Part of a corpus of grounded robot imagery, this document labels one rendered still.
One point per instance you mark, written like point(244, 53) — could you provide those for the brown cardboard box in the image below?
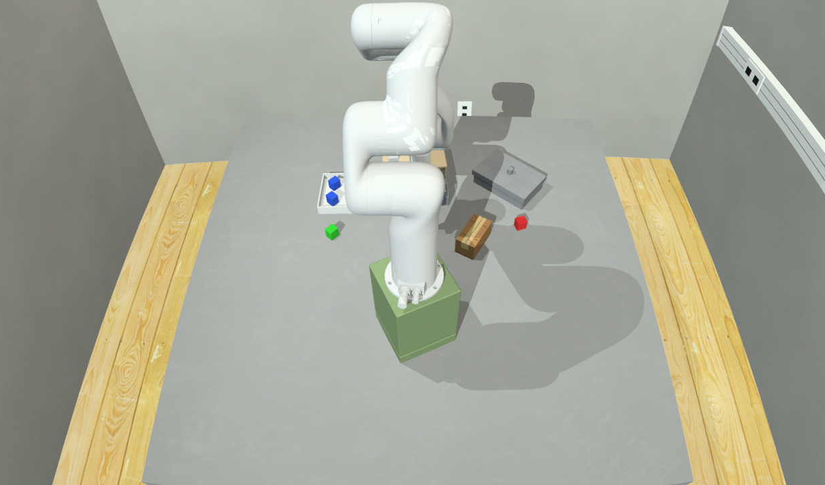
point(473, 236)

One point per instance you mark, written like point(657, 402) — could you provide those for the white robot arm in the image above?
point(415, 36)

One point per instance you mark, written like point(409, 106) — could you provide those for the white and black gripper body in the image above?
point(421, 158)

